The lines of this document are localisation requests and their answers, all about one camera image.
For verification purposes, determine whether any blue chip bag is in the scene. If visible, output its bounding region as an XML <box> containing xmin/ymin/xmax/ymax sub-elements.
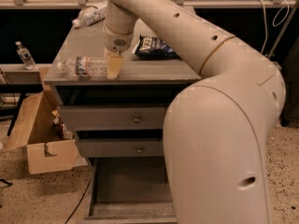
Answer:
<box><xmin>132</xmin><ymin>35</ymin><xmax>179</xmax><ymax>60</ymax></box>

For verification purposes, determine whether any black floor cable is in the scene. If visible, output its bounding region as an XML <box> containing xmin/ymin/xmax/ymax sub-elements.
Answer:
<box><xmin>64</xmin><ymin>177</ymin><xmax>93</xmax><ymax>224</ymax></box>

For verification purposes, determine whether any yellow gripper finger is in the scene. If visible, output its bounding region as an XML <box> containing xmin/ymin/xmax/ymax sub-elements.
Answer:
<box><xmin>107</xmin><ymin>55</ymin><xmax>123</xmax><ymax>79</ymax></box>

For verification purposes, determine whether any grey middle drawer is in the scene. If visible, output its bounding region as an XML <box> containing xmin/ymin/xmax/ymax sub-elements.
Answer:
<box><xmin>76</xmin><ymin>129</ymin><xmax>164</xmax><ymax>158</ymax></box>

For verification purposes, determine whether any white cable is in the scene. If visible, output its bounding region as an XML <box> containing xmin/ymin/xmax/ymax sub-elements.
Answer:
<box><xmin>256</xmin><ymin>0</ymin><xmax>291</xmax><ymax>56</ymax></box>

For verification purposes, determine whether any grey top drawer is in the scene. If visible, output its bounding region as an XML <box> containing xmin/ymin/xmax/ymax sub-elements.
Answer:
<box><xmin>58</xmin><ymin>105</ymin><xmax>165</xmax><ymax>131</ymax></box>

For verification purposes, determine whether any metal tripod stand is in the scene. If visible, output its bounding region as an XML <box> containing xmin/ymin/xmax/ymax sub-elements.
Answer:
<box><xmin>267</xmin><ymin>0</ymin><xmax>299</xmax><ymax>59</ymax></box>

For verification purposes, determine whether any grey open bottom drawer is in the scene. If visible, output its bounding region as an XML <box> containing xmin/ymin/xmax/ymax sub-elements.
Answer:
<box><xmin>76</xmin><ymin>157</ymin><xmax>177</xmax><ymax>224</ymax></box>

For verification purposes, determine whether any small upright water bottle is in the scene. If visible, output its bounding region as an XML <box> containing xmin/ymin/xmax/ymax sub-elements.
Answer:
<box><xmin>16</xmin><ymin>41</ymin><xmax>36</xmax><ymax>70</ymax></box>

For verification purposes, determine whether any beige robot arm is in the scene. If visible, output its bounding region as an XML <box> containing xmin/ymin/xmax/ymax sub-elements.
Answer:
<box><xmin>104</xmin><ymin>0</ymin><xmax>286</xmax><ymax>224</ymax></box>

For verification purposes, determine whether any clear plastic water bottle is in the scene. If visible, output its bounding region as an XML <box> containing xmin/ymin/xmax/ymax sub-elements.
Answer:
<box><xmin>57</xmin><ymin>56</ymin><xmax>107</xmax><ymax>77</ymax></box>

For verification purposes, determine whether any open cardboard box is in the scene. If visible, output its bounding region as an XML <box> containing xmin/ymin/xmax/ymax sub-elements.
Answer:
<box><xmin>3</xmin><ymin>66</ymin><xmax>89</xmax><ymax>175</ymax></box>

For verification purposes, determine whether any grey wooden drawer cabinet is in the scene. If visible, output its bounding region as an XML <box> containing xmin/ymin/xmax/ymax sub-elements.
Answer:
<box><xmin>45</xmin><ymin>22</ymin><xmax>200</xmax><ymax>224</ymax></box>

